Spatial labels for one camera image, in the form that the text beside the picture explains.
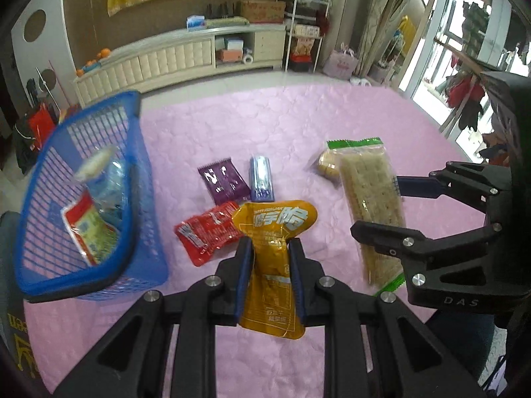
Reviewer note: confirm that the brown round wall plate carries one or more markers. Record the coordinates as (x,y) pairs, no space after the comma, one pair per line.
(35,25)

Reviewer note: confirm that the hanging dark red clothes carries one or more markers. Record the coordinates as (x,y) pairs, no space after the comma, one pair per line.
(460,95)

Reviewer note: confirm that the glass balcony door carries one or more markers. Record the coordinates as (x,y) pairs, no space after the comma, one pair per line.
(464,8)

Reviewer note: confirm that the cream television cabinet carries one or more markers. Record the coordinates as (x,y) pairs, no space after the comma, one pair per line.
(166,62)

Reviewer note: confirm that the row of dark bottles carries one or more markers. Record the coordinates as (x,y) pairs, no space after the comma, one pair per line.
(224,10)

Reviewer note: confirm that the white metal rack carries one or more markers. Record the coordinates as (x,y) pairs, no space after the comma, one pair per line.
(307,8)

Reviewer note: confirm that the pink tablecloth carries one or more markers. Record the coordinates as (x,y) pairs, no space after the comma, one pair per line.
(249,124)

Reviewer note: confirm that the blue tissue box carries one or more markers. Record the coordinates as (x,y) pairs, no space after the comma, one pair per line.
(196,23)

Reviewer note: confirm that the yellow hanging cloth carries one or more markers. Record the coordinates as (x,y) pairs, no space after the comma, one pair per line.
(407,33)

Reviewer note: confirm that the blue plastic basket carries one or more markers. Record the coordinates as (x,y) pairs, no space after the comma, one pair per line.
(139,273)

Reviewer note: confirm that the red bag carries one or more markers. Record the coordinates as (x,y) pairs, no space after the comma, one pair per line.
(41,126)

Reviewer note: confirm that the colourful gift box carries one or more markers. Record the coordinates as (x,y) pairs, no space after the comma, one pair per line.
(304,45)

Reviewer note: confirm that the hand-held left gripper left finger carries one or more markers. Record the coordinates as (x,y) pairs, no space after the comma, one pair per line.
(244,275)

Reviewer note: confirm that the clear bun packet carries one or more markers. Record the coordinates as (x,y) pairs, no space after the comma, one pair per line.
(325,165)

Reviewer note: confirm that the dark bag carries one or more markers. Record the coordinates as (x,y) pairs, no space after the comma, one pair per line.
(25,147)

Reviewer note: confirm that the tall standing air conditioner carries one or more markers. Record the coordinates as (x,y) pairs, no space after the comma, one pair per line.
(348,8)

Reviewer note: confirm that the patterned curtain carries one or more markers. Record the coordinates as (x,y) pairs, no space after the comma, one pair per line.
(379,20)

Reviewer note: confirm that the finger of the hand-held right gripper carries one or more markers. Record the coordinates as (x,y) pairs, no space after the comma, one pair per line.
(386,234)
(415,186)

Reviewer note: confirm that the large red snack pouch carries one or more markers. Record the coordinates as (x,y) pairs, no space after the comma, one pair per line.
(89,228)

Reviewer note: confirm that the white slippers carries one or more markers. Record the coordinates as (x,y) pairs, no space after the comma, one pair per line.
(360,81)

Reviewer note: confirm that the orange box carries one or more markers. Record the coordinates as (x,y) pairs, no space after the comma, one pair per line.
(230,56)

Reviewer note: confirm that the yellow snack pouch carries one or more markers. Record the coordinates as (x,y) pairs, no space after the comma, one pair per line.
(273,219)

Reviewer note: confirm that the small red snack packet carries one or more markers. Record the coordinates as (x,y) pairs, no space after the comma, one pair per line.
(203,232)

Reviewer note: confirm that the light blue snack packet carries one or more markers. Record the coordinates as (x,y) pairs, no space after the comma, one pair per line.
(112,190)

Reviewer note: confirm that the cracker packet with green ends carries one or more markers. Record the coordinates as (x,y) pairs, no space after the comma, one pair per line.
(369,195)

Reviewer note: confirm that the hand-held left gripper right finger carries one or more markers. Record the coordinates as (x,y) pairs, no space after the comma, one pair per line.
(296,275)

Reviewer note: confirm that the grey cloth covered chair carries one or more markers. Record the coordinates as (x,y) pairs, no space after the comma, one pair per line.
(16,298)

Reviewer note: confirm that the purple snack packet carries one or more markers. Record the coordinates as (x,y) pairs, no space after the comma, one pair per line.
(222,180)

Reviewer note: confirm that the green cushion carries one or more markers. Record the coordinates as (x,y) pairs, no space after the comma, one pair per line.
(228,22)

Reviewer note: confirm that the white snack packet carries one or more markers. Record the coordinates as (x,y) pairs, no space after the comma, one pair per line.
(93,165)

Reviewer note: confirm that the pink bag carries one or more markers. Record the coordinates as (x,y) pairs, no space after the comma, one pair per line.
(341,63)

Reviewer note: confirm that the lavender blue stick packet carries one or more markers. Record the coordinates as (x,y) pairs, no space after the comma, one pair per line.
(261,178)

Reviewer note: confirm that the brown cardboard box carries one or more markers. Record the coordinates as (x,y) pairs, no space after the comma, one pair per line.
(263,11)

